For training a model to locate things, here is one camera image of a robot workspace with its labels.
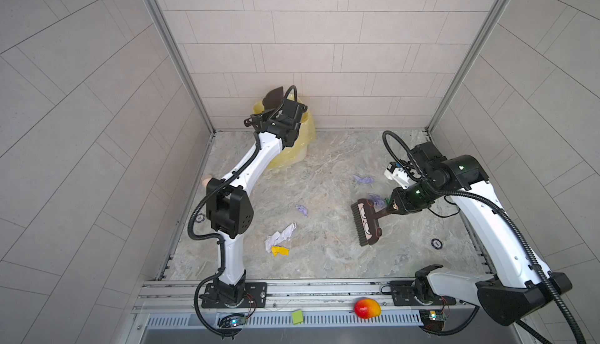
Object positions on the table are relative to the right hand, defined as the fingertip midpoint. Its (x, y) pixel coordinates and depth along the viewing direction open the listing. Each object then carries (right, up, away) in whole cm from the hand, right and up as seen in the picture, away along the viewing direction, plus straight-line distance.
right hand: (388, 208), depth 66 cm
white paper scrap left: (-37, -16, +15) cm, 43 cm away
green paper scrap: (-1, +3, -3) cm, 4 cm away
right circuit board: (+14, -34, +2) cm, 36 cm away
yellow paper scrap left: (-34, -18, +13) cm, 40 cm away
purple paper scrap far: (0, +4, +31) cm, 31 cm away
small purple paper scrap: (-26, -6, +23) cm, 35 cm away
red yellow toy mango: (-6, -29, 0) cm, 30 cm away
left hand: (-42, +30, +14) cm, 54 cm away
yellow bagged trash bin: (-31, +14, +28) cm, 44 cm away
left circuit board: (-45, -32, -1) cm, 55 cm away
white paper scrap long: (-34, -14, +16) cm, 40 cm away
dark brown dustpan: (-36, +35, +17) cm, 53 cm away
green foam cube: (-26, -32, +2) cm, 42 cm away
